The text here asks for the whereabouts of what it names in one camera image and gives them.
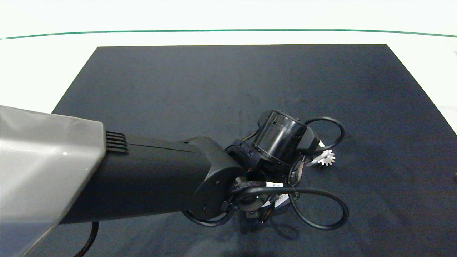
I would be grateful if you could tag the larger steel gear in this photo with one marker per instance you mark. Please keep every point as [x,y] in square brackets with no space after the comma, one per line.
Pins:
[331,159]

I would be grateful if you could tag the dark rectangular mat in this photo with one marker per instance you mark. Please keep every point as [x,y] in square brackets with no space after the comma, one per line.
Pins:
[375,107]

